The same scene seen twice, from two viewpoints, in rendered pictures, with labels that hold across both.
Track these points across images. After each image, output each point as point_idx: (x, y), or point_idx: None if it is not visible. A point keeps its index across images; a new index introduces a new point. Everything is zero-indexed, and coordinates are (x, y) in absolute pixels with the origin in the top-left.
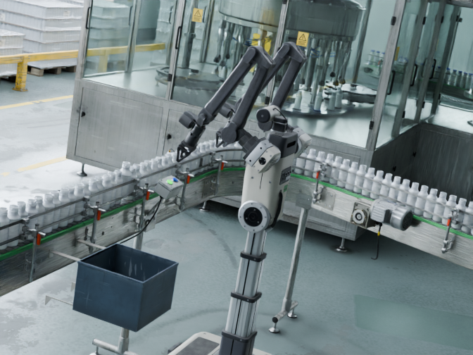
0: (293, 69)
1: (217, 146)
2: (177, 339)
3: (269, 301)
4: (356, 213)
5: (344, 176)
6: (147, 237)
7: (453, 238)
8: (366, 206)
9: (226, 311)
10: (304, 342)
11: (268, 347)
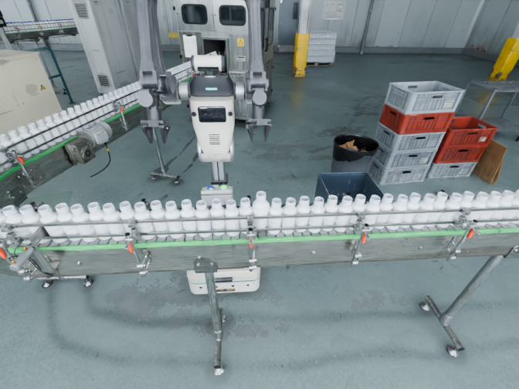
0: (156, 11)
1: (165, 142)
2: (143, 333)
3: (14, 309)
4: (85, 153)
5: (26, 145)
6: None
7: (121, 119)
8: (86, 142)
9: (56, 329)
10: None
11: (123, 275)
